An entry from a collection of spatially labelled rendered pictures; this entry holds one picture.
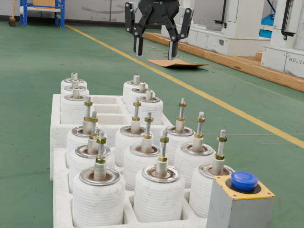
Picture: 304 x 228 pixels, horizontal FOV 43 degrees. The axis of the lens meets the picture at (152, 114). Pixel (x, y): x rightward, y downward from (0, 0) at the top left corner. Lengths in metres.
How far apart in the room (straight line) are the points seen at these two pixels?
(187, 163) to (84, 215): 0.27
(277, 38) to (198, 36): 1.20
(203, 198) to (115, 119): 0.63
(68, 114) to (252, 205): 0.75
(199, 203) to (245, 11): 3.32
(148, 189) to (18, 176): 0.65
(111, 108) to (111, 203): 0.77
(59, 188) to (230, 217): 0.39
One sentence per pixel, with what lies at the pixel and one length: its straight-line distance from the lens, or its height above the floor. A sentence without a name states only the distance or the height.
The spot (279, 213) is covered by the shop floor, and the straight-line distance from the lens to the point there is 1.22.
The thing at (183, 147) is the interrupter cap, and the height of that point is 0.25.
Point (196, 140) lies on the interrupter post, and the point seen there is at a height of 0.28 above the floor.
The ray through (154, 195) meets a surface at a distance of 0.71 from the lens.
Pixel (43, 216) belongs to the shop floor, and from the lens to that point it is 1.08.
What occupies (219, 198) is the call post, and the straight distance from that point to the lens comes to 0.60.
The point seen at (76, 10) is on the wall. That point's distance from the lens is 6.96.
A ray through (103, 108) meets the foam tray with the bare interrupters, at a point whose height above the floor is 0.17.
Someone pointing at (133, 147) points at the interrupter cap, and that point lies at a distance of 0.85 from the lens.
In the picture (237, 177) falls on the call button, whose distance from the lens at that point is 0.59.
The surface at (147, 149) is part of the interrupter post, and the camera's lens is 0.84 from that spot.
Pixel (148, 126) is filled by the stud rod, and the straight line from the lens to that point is 0.82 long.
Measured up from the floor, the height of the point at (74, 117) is 0.20.
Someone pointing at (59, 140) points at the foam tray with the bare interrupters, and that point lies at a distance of 1.19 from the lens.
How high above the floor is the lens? 0.58
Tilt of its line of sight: 17 degrees down
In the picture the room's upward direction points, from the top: 5 degrees clockwise
